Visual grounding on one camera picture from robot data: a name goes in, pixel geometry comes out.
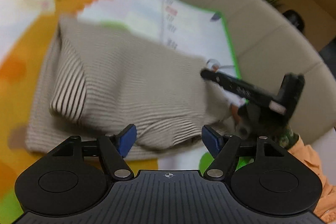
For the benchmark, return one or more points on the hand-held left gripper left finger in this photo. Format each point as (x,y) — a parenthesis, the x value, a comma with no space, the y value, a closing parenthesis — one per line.
(127,140)

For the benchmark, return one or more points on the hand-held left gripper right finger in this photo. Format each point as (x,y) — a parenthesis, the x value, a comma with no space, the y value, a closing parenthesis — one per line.
(211,140)

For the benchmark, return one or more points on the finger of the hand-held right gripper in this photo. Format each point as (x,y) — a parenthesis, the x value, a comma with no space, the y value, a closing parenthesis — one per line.
(216,78)

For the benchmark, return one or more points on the beige striped sweater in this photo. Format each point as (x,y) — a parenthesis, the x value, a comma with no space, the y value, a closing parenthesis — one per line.
(126,87)

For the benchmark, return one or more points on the beige padded headboard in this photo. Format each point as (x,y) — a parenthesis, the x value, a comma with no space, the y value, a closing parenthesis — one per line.
(262,40)

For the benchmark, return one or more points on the black round object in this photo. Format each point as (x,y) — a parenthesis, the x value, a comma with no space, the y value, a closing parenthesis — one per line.
(294,19)

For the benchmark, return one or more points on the person's orange jacket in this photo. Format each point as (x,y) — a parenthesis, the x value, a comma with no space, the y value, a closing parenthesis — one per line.
(312,174)

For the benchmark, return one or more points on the cartoon animal printed play mat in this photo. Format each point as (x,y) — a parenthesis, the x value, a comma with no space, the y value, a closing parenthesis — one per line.
(34,37)

